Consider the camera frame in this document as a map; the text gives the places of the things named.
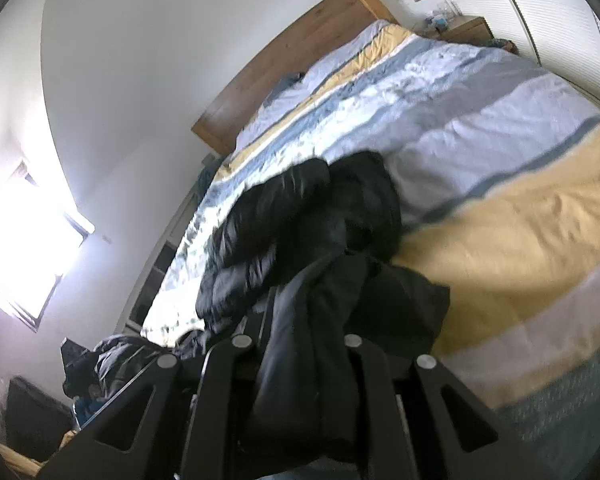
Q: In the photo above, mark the grey pillow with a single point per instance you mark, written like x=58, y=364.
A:
x=285, y=85

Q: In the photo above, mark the black box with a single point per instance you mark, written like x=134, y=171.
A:
x=37, y=417

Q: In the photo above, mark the black puffer jacket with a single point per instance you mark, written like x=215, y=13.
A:
x=330, y=220

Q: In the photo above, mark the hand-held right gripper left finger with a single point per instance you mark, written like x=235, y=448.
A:
x=245, y=355

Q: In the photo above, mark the clear glass jar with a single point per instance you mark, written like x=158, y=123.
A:
x=444, y=12

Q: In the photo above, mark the wooden nightstand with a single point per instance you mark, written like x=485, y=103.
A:
x=472, y=30

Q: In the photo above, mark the wooden headboard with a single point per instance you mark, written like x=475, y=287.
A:
x=280, y=65

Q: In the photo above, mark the blue-grey cloth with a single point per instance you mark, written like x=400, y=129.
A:
x=207, y=180

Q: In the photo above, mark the striped duvet bed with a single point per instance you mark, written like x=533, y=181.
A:
x=505, y=160

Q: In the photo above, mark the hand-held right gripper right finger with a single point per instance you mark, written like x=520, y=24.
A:
x=365, y=360

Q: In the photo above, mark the window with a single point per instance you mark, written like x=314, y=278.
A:
x=20, y=245

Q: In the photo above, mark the blue tissue box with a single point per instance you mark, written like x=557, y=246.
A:
x=437, y=22

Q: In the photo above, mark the white wardrobe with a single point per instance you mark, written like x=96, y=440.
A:
x=555, y=20

